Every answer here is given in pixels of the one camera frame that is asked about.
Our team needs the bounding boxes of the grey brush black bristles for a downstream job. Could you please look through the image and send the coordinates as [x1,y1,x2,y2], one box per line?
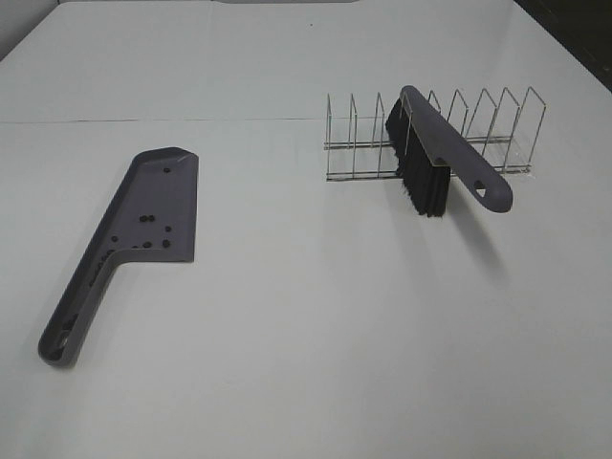
[385,85,514,217]

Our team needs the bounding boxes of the pile of coffee beans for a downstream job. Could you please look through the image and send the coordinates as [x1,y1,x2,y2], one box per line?
[45,164,174,360]

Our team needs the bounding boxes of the grey plastic dustpan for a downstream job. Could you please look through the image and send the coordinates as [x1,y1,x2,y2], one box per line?
[37,146,199,368]

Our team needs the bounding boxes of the metal wire rack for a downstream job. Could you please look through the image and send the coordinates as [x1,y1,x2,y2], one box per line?
[323,87,548,182]

